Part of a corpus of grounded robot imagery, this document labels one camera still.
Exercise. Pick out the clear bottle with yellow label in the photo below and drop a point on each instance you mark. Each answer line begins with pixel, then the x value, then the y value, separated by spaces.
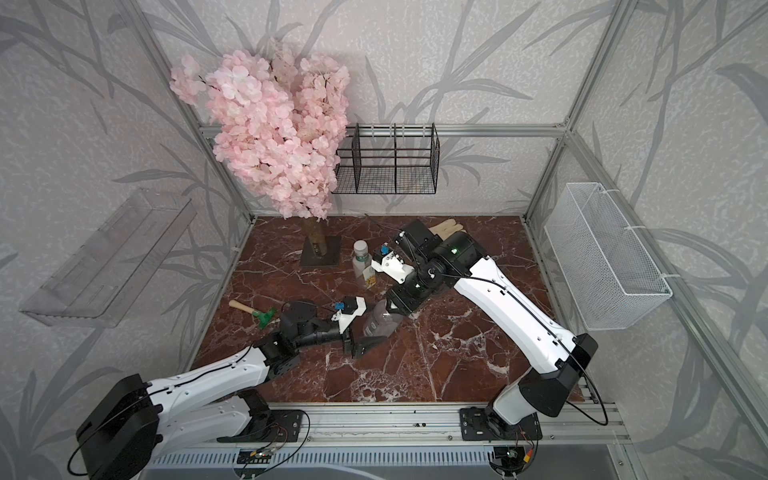
pixel 365 275

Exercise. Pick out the pink artificial blossom tree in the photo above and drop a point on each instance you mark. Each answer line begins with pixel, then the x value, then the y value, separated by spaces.
pixel 281 122

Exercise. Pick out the clear bottle with blue label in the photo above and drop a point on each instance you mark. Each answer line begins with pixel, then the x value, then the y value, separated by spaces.
pixel 383 321

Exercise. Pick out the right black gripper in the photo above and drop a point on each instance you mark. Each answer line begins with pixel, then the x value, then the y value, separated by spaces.
pixel 399 303

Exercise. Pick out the black wire basket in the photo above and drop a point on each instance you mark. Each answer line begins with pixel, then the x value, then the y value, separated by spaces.
pixel 391 160

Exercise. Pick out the clear acrylic wall shelf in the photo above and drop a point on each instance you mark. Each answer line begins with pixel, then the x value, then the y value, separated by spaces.
pixel 98 284

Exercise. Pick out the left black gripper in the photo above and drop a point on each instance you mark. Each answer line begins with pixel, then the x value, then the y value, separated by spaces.
pixel 359 348

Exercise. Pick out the white bottle cap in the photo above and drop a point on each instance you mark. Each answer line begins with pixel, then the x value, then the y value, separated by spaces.
pixel 360 247

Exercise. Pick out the aluminium mounting rail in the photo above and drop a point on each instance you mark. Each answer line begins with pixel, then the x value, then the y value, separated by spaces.
pixel 438 424

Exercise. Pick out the white mesh basket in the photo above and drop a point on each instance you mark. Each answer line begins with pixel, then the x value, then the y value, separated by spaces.
pixel 610 274

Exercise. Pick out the green toy rake wooden handle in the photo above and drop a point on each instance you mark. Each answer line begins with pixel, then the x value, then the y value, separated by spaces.
pixel 261 318

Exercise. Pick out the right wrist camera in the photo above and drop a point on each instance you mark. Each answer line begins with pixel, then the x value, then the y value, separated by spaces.
pixel 387 261

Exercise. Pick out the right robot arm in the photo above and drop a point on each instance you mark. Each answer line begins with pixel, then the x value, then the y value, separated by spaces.
pixel 557 357

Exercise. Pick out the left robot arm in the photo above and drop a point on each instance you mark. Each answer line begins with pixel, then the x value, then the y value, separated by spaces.
pixel 138 421

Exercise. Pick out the beige work glove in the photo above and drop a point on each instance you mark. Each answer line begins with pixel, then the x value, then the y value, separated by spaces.
pixel 446 228

